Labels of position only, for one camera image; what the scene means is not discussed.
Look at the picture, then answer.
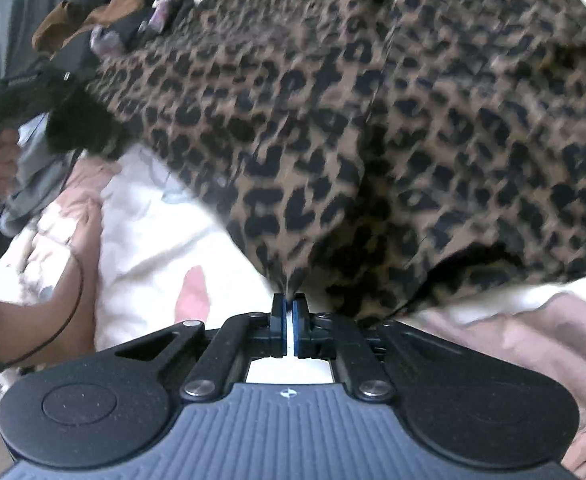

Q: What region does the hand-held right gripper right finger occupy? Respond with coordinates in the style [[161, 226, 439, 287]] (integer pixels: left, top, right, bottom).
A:
[[292, 294, 464, 403]]

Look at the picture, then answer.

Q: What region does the cream bear print bed sheet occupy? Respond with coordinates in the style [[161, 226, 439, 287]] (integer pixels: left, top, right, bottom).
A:
[[0, 0, 586, 480]]

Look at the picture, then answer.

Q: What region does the brown garment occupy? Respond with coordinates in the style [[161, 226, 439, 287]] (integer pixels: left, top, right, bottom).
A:
[[32, 0, 146, 53]]

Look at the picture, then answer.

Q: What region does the leopard print garment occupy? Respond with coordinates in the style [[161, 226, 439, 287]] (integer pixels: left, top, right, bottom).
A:
[[86, 0, 586, 326]]

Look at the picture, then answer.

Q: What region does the dark grey pillow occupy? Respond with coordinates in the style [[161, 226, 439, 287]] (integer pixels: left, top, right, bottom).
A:
[[0, 0, 184, 86]]

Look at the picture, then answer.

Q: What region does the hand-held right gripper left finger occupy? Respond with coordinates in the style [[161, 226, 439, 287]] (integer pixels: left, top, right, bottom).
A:
[[116, 294, 289, 403]]

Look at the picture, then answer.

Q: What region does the thin black cable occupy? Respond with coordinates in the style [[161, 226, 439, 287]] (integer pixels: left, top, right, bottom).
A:
[[3, 240, 85, 366]]

